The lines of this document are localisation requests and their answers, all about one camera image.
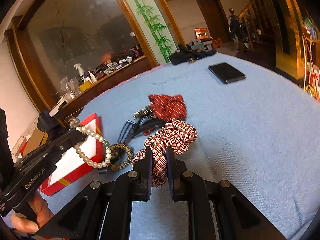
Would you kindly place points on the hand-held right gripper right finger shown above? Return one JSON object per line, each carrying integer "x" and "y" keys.
{"x": 170, "y": 170}

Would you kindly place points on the pile of counter clutter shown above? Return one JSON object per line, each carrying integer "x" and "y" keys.
{"x": 120, "y": 60}

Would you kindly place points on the dark hanging jacket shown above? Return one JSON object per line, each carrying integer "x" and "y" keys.
{"x": 236, "y": 26}

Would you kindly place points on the red plaid scrunchie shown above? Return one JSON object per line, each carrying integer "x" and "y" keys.
{"x": 180, "y": 135}

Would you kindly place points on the dark patterned hair claw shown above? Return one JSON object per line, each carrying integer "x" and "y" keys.
{"x": 150, "y": 126}

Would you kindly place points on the glass pitcher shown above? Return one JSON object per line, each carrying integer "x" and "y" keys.
{"x": 72, "y": 86}

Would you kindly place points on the brown cardboard sheet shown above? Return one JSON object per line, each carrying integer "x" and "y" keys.
{"x": 36, "y": 138}

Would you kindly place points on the wooden staircase railing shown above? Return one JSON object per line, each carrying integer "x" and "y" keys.
{"x": 255, "y": 17}

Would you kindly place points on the brown wooden door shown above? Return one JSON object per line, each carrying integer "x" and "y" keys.
{"x": 212, "y": 17}

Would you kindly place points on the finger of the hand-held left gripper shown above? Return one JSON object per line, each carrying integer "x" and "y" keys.
{"x": 62, "y": 145}

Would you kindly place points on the black bag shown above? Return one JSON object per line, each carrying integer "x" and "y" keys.
{"x": 187, "y": 55}

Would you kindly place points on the bamboo painted panel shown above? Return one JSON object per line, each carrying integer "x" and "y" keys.
{"x": 150, "y": 22}

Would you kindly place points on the white spray bottle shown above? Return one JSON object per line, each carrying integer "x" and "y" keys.
{"x": 80, "y": 71}

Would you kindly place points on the red and white shallow box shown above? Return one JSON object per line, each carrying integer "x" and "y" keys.
{"x": 72, "y": 160}

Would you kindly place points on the white flat box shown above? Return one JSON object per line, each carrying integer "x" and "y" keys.
{"x": 58, "y": 109}

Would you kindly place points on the red polka dot bow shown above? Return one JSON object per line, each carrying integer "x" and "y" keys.
{"x": 170, "y": 107}

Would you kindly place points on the black phone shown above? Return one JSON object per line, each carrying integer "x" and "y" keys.
{"x": 226, "y": 72}

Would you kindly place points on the navy paper bag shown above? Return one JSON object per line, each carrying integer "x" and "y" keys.
{"x": 48, "y": 123}

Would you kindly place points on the wooden glass display cabinet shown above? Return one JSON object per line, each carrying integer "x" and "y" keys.
{"x": 75, "y": 30}

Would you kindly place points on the rhinestone hair clip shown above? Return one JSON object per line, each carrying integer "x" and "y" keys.
{"x": 142, "y": 112}

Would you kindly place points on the stack of boxes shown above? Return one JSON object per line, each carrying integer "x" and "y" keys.
{"x": 202, "y": 38}

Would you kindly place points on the white pump bottle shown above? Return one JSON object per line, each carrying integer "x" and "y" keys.
{"x": 92, "y": 77}

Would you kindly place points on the person's left hand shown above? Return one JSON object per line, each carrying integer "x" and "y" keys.
{"x": 37, "y": 210}

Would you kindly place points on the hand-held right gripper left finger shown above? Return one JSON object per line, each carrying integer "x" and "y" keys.
{"x": 149, "y": 166}

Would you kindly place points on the blue tablecloth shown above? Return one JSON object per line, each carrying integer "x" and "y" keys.
{"x": 237, "y": 130}

